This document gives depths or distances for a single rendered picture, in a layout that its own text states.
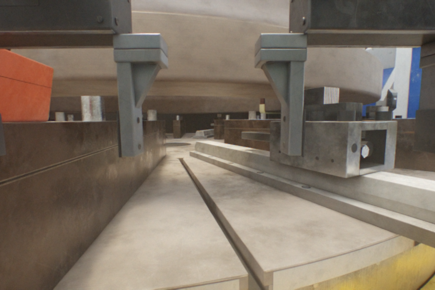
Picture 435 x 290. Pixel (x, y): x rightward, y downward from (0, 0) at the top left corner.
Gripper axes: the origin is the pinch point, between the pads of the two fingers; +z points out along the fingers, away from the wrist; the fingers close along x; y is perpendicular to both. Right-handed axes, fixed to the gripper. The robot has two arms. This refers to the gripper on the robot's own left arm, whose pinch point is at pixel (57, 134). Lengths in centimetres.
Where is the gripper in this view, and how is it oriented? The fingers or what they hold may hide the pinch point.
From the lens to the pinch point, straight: 25.4
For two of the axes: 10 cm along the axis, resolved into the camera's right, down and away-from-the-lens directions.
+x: -10.0, 0.1, -0.2
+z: 0.1, 9.9, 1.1
